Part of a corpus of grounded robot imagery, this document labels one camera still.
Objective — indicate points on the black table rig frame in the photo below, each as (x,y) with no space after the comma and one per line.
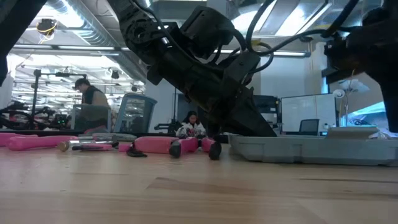
(146,135)

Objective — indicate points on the grey plastic tool case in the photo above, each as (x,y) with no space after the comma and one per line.
(311,152)

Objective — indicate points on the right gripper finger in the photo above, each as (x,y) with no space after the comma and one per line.
(392,105)

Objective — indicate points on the black gantry stand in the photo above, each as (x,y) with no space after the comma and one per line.
(35,93)
(175,102)

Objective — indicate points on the white crumpled plastic bag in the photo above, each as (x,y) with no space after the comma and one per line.
(387,135)

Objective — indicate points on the black background robot arm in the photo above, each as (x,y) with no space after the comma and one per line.
(18,115)
(168,126)

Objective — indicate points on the white whiteboard panel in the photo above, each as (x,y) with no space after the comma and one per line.
(308,110)

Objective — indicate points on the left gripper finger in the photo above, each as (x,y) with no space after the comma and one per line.
(248,118)
(224,119)

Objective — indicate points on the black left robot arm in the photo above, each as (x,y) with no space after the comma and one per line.
(136,28)

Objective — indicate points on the black ceiling spot lamp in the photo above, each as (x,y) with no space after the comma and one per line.
(115,74)

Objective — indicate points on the white floor lamp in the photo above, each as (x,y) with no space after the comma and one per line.
(353,85)

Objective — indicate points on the long ceiling light strip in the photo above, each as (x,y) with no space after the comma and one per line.
(87,47)

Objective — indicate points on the grey mesh office chair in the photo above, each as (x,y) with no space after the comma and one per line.
(133,112)

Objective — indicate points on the black glove grey red cuff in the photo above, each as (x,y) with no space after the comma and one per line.
(96,129)

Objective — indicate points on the grey utility knife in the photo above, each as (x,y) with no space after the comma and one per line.
(121,137)

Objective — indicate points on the person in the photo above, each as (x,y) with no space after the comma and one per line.
(191,124)
(93,96)

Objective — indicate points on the black office chair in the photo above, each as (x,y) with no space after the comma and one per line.
(309,127)

